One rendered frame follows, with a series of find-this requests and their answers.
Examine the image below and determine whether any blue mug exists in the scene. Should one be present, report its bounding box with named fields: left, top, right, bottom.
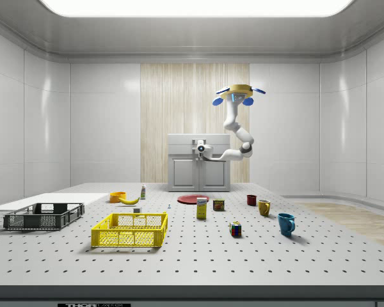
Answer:
left=277, top=212, right=296, bottom=238

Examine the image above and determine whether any yellow mug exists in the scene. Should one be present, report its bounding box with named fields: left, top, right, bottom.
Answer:
left=257, top=199, right=272, bottom=217

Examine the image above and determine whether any drone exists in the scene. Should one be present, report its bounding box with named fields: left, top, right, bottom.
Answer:
left=212, top=83, right=267, bottom=106

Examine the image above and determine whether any white cabinet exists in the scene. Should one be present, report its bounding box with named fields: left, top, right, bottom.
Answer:
left=167, top=133, right=231, bottom=193

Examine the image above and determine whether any yellow basket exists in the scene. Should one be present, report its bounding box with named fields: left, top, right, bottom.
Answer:
left=90, top=212, right=169, bottom=248

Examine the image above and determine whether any dark grey basket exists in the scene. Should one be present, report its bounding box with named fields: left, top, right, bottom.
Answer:
left=3, top=202, right=86, bottom=232

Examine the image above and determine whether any puzzle cube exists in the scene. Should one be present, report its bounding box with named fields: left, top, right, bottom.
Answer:
left=229, top=221, right=243, bottom=238

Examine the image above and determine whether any red plate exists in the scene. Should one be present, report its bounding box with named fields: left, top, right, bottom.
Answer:
left=177, top=194, right=210, bottom=205

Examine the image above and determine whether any yellow and white box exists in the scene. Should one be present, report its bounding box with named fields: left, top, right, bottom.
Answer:
left=196, top=196, right=209, bottom=220

